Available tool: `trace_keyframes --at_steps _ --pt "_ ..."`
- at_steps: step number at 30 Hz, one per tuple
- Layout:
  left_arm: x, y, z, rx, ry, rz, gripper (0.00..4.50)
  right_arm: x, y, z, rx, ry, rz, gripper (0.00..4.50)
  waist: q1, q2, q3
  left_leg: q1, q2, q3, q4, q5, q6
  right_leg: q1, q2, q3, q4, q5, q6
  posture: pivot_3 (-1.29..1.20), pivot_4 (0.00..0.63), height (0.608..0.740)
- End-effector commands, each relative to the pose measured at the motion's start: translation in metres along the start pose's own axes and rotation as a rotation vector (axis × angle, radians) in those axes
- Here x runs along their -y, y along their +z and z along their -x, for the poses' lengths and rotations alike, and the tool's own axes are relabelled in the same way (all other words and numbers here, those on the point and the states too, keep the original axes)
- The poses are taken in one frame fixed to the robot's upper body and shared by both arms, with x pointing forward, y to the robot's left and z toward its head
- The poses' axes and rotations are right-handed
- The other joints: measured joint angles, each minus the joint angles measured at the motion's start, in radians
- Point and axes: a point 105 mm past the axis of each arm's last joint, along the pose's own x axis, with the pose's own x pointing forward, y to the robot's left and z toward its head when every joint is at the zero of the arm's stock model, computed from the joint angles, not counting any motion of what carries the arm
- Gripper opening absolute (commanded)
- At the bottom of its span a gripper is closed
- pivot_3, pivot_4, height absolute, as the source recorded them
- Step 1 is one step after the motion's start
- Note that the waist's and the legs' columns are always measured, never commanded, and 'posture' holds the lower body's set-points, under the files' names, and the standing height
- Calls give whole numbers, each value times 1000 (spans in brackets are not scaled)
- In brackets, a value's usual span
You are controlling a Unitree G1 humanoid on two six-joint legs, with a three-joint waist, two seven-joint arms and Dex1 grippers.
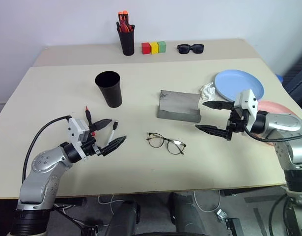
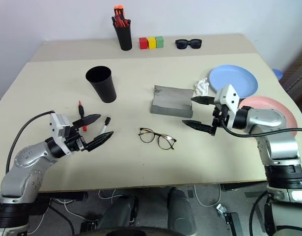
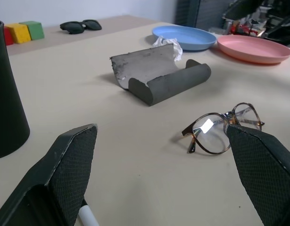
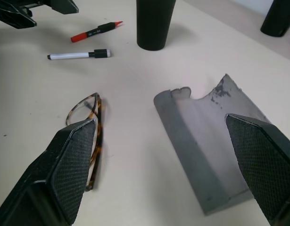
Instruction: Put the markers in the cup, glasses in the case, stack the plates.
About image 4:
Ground tortoiseshell eyeglasses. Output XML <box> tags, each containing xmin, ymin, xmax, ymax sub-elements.
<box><xmin>66</xmin><ymin>92</ymin><xmax>105</xmax><ymax>192</ymax></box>

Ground red marker with black body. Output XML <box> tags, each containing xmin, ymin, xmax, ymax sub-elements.
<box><xmin>70</xmin><ymin>20</ymin><xmax>124</xmax><ymax>43</ymax></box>

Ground white marker with black cap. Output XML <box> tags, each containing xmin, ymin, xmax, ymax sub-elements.
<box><xmin>47</xmin><ymin>48</ymin><xmax>112</xmax><ymax>60</ymax></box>

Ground black tapered pen cup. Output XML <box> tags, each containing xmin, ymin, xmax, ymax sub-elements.
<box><xmin>260</xmin><ymin>0</ymin><xmax>290</xmax><ymax>38</ymax></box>
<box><xmin>136</xmin><ymin>0</ymin><xmax>177</xmax><ymax>51</ymax></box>

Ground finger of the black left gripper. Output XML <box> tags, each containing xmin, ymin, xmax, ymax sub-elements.
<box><xmin>50</xmin><ymin>0</ymin><xmax>80</xmax><ymax>15</ymax></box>
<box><xmin>0</xmin><ymin>4</ymin><xmax>38</xmax><ymax>30</ymax></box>

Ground grey eyeglasses case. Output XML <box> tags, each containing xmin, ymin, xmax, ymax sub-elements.
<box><xmin>153</xmin><ymin>73</ymin><xmax>275</xmax><ymax>216</ymax></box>

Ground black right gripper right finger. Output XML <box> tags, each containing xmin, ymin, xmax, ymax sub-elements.
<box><xmin>225</xmin><ymin>113</ymin><xmax>290</xmax><ymax>226</ymax></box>

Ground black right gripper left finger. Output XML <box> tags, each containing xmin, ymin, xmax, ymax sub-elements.
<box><xmin>0</xmin><ymin>118</ymin><xmax>98</xmax><ymax>226</ymax></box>

